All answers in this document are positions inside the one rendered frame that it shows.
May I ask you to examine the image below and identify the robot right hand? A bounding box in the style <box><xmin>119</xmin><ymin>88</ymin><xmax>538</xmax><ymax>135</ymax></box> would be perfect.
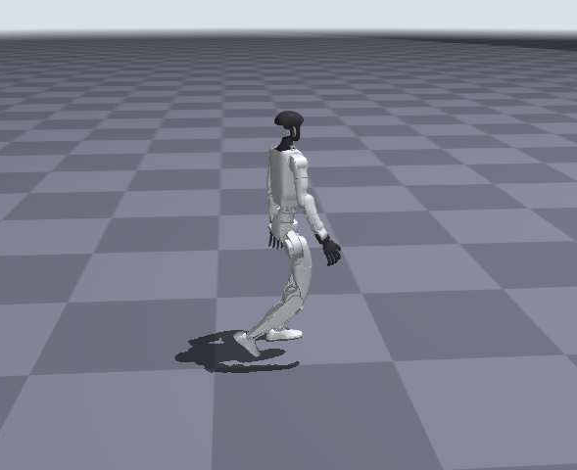
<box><xmin>315</xmin><ymin>233</ymin><xmax>341</xmax><ymax>266</ymax></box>

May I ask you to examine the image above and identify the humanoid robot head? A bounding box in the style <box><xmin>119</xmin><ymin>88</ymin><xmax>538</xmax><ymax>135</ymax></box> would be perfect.
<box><xmin>274</xmin><ymin>111</ymin><xmax>304</xmax><ymax>152</ymax></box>

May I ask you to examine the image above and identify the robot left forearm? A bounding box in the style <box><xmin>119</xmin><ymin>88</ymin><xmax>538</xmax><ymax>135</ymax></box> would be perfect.
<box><xmin>267</xmin><ymin>190</ymin><xmax>280</xmax><ymax>221</ymax></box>

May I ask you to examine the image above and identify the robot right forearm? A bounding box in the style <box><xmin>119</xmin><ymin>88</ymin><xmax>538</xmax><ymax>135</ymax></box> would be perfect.
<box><xmin>304</xmin><ymin>195</ymin><xmax>328</xmax><ymax>241</ymax></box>

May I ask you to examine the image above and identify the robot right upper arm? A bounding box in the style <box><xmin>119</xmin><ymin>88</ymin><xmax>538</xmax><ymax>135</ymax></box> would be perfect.
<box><xmin>289</xmin><ymin>154</ymin><xmax>309</xmax><ymax>209</ymax></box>

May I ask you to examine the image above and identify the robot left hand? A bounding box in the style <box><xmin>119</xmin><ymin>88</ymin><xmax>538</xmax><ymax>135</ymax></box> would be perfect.
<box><xmin>268</xmin><ymin>222</ymin><xmax>283</xmax><ymax>249</ymax></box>

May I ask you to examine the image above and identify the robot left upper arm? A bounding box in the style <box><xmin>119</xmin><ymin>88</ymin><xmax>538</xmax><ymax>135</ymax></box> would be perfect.
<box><xmin>266</xmin><ymin>147</ymin><xmax>274</xmax><ymax>192</ymax></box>

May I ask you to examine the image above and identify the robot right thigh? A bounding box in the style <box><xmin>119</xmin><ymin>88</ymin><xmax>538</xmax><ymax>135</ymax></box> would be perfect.
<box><xmin>283</xmin><ymin>230</ymin><xmax>312</xmax><ymax>303</ymax></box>

